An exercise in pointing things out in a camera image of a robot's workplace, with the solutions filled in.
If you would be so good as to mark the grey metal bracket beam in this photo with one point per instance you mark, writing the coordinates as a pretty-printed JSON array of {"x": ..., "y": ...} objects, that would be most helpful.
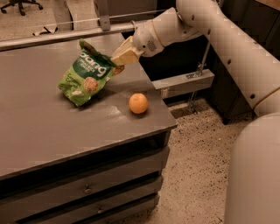
[{"x": 184, "y": 83}]

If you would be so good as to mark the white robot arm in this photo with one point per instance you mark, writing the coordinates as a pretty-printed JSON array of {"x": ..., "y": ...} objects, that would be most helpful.
[{"x": 253, "y": 187}]

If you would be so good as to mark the grey metal frame rail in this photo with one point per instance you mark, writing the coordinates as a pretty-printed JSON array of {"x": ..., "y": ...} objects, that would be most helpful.
[{"x": 58, "y": 37}]

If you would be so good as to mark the orange fruit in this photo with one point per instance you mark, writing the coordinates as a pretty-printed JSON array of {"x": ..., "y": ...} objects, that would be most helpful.
[{"x": 138, "y": 103}]

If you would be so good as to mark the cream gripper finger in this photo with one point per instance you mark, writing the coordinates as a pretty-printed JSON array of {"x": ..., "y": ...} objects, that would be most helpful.
[{"x": 126, "y": 53}]

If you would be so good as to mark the black office chair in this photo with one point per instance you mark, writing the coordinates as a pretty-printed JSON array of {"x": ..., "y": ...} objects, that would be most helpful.
[{"x": 20, "y": 4}]

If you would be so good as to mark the green rice chip bag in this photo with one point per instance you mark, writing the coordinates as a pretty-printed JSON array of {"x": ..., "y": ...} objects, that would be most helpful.
[{"x": 88, "y": 75}]

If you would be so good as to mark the grey drawer cabinet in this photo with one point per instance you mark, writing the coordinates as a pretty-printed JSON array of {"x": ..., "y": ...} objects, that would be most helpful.
[{"x": 46, "y": 180}]

